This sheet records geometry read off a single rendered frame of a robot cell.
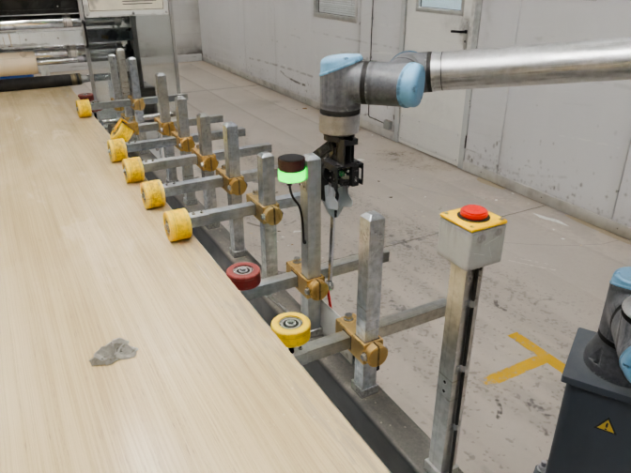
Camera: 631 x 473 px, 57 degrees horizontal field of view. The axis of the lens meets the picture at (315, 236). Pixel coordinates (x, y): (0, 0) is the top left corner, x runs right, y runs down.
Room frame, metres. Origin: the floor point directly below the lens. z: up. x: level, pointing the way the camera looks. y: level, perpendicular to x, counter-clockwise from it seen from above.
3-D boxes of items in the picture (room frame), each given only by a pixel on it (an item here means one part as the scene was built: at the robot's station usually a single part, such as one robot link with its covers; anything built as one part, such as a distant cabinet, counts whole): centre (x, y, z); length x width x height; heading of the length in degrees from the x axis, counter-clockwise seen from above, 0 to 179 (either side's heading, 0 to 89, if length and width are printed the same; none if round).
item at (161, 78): (2.33, 0.61, 0.92); 0.04 x 0.04 x 0.48; 29
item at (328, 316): (1.22, -0.03, 0.75); 0.26 x 0.01 x 0.10; 29
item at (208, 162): (1.91, 0.38, 0.95); 0.14 x 0.06 x 0.05; 29
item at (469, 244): (0.79, -0.23, 1.18); 0.07 x 0.07 x 0.08; 29
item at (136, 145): (2.15, 0.50, 0.95); 0.50 x 0.04 x 0.04; 119
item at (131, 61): (2.77, 0.85, 0.92); 0.04 x 0.04 x 0.48; 29
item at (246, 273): (1.19, 0.17, 0.85); 0.08 x 0.08 x 0.11
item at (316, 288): (1.25, 0.02, 0.85); 0.14 x 0.06 x 0.05; 29
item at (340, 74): (1.28, -0.06, 1.32); 0.10 x 0.09 x 0.12; 73
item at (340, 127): (1.28, -0.06, 1.23); 0.10 x 0.09 x 0.05; 119
